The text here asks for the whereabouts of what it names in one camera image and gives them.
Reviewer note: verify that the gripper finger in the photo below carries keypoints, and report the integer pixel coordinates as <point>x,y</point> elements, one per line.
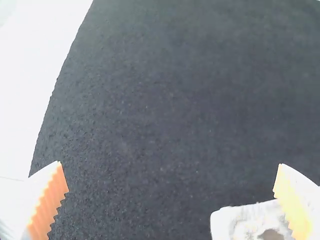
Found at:
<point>300,197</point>
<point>40,200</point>

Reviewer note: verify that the pale towel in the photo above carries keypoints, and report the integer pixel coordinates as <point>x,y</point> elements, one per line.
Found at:
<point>230,220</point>

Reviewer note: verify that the black mat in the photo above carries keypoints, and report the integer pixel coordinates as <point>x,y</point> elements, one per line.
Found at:
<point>175,100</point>

